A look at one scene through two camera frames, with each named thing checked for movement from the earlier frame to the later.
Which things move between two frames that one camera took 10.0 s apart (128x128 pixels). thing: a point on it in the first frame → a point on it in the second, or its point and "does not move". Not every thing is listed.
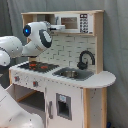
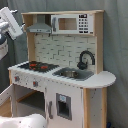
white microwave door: [71, 23] does not move
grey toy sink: [74, 73] does not move
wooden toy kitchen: [66, 86] does not move
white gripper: [58, 27] → [11, 23]
